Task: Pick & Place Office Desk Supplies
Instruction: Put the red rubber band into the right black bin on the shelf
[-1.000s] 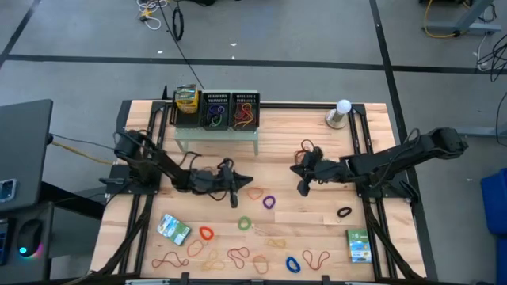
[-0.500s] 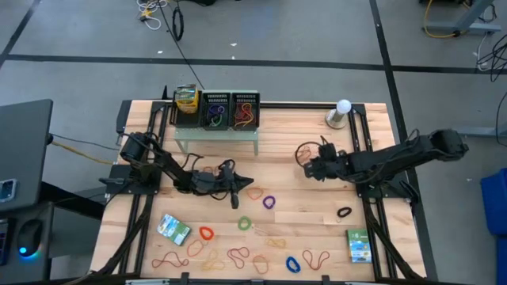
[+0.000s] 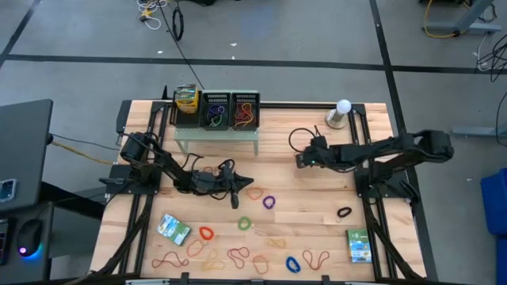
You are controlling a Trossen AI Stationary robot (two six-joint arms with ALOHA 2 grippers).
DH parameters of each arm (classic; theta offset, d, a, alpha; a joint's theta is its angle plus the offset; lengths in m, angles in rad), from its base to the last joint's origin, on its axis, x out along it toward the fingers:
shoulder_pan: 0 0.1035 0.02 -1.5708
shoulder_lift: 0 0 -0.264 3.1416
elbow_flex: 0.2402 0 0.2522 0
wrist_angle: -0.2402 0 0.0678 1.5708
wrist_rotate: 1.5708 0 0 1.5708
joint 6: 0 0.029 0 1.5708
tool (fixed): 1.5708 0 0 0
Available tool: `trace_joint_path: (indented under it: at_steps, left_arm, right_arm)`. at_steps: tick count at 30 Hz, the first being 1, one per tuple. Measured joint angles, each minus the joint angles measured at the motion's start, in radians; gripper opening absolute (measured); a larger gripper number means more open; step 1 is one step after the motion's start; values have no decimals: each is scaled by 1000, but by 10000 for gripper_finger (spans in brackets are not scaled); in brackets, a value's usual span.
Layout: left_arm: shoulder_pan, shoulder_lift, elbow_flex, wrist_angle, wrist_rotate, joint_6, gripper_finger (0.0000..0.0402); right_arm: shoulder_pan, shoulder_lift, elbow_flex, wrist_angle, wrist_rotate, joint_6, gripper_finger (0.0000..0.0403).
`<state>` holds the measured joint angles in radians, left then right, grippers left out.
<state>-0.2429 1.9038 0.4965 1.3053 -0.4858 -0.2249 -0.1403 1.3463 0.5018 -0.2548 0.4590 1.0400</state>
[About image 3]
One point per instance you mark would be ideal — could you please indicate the white bulb on metal stand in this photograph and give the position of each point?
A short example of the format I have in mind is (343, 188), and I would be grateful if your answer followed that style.
(343, 106)

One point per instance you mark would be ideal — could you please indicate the black plastic mesh basket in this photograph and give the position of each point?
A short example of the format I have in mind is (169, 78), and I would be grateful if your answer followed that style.
(186, 120)
(245, 97)
(216, 97)

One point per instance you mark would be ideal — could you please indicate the pink rubber band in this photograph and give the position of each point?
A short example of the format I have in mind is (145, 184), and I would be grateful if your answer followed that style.
(228, 253)

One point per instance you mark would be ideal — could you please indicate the blue plastic bin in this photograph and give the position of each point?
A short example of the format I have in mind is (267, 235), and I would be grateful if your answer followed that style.
(495, 202)

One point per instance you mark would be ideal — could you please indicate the grey floor bar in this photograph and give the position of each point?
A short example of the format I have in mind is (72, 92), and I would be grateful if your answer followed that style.
(479, 131)

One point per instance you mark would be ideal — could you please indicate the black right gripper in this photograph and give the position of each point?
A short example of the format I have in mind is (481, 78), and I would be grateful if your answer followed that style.
(317, 148)

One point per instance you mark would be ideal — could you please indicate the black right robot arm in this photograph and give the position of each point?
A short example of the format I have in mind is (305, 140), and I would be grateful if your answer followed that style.
(376, 152)

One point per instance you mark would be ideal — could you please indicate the grey desk leg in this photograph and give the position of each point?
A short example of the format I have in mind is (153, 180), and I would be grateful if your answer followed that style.
(467, 27)

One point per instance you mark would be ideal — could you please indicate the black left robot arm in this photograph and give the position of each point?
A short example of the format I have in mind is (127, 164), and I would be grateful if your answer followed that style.
(166, 166)

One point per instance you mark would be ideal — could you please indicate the green spiral wrist coil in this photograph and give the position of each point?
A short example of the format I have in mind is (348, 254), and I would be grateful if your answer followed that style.
(239, 223)
(214, 123)

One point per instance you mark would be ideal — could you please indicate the smartphone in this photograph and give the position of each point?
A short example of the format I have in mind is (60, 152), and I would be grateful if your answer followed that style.
(8, 190)

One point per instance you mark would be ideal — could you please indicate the red-orange spiral wrist coil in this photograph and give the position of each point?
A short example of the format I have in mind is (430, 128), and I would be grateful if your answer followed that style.
(200, 233)

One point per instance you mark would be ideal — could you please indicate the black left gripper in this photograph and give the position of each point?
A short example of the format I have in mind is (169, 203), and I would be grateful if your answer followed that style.
(210, 183)

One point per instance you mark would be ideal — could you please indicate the Crayola crayon box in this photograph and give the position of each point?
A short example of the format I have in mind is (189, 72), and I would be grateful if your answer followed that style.
(186, 91)
(174, 229)
(359, 245)
(187, 106)

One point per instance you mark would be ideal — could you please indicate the purple spiral wrist coil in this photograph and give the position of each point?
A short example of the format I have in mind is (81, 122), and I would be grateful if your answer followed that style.
(264, 202)

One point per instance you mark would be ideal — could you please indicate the pale green metal shelf riser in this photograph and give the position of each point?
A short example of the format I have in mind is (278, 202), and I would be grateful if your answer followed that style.
(216, 135)

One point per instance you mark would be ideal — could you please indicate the black computer mouse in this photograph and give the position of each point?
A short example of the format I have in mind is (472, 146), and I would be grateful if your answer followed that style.
(29, 237)

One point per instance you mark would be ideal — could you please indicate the blue spiral wrist coil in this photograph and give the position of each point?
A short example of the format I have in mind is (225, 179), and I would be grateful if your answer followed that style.
(288, 264)

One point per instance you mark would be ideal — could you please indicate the orange rubber band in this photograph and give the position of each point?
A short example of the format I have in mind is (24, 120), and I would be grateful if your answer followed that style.
(254, 264)
(247, 194)
(188, 249)

